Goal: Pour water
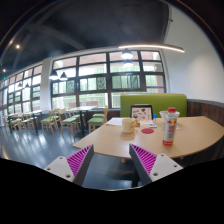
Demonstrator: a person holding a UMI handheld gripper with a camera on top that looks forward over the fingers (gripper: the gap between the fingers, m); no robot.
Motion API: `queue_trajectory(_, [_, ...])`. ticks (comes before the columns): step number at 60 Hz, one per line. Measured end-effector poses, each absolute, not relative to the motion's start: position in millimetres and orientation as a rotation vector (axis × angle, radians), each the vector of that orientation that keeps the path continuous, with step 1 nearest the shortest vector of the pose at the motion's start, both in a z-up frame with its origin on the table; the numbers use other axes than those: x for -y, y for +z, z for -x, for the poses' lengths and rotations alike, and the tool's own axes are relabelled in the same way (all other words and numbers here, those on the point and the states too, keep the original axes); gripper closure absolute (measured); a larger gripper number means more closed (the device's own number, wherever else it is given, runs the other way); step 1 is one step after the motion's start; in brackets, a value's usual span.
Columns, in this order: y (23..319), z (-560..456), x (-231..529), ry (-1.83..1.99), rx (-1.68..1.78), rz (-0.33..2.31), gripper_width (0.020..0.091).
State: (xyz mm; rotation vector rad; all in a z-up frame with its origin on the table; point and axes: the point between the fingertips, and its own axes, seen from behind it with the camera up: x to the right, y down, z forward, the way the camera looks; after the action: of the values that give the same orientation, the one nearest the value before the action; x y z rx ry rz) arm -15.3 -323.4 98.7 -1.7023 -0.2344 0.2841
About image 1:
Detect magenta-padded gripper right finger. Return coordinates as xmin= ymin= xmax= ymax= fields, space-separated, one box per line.
xmin=128 ymin=143 xmax=184 ymax=186

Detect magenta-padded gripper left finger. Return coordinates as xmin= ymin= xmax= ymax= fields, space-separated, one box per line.
xmin=43 ymin=144 xmax=95 ymax=187

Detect red-capped clear drink bottle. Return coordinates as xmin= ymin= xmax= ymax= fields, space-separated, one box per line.
xmin=162 ymin=107 xmax=178 ymax=147

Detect flat round red coaster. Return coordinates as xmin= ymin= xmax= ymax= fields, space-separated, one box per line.
xmin=140 ymin=127 xmax=155 ymax=135

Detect group of green-seated wooden chairs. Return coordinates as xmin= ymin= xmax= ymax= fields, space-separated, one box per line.
xmin=1 ymin=106 xmax=110 ymax=135

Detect cream ceramic mug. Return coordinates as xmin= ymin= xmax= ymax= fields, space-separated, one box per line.
xmin=121 ymin=117 xmax=137 ymax=134

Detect black-framed tablet with stickers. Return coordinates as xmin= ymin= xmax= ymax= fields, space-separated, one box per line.
xmin=129 ymin=104 xmax=154 ymax=124

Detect light wooden dining table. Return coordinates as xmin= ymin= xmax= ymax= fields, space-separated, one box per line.
xmin=67 ymin=105 xmax=98 ymax=136

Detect white paper sheets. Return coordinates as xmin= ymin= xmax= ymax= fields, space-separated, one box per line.
xmin=105 ymin=117 xmax=126 ymax=127

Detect group of pendant ceiling lamps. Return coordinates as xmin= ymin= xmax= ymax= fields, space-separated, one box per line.
xmin=48 ymin=48 xmax=134 ymax=82

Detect long curved strip light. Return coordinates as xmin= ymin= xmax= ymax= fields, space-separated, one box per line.
xmin=118 ymin=43 xmax=186 ymax=54

